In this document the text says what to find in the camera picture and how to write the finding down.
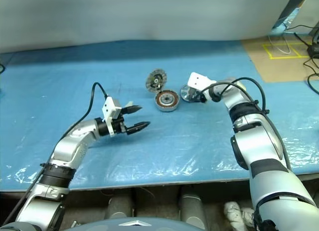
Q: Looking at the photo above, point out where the dark grey rounded cylinder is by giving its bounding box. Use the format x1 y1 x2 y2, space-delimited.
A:
107 191 134 221
179 188 208 228

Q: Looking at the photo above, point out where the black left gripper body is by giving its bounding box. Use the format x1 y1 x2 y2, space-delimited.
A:
115 108 129 136

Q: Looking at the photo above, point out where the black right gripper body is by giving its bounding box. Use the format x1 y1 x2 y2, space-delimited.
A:
190 89 209 104

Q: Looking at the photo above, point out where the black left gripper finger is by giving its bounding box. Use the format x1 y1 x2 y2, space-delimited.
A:
125 106 144 115
127 121 152 135

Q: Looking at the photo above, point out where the light blue tape strip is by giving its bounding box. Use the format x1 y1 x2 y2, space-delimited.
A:
271 6 301 35

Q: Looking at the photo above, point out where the blue plastic table cover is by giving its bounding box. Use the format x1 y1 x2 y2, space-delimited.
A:
0 39 319 192

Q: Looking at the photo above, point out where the white cable loop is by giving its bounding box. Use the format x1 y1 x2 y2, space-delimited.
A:
268 35 292 54

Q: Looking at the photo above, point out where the black power adapter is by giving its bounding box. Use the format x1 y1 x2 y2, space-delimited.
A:
307 43 319 58

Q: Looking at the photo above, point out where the shiny metal cap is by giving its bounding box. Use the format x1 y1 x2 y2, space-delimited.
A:
179 83 197 102

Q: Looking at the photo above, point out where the blue-grey robot torso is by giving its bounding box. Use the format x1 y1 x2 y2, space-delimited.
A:
62 212 225 231

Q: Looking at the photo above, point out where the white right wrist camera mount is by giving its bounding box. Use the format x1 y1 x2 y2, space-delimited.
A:
188 72 217 93

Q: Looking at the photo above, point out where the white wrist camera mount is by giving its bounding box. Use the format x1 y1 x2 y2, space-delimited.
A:
188 72 217 93
102 96 123 138

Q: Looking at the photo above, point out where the round grey housing lid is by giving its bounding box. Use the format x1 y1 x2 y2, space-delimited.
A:
145 69 168 94

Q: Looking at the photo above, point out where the brown cardboard sheet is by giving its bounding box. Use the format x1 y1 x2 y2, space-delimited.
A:
240 35 319 83

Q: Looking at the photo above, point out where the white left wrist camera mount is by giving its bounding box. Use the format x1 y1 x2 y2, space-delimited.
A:
102 96 123 138

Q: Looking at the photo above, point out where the leaning white board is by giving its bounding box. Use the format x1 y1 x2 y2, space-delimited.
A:
275 0 319 30

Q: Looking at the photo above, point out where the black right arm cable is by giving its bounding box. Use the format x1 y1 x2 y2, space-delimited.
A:
199 77 292 171

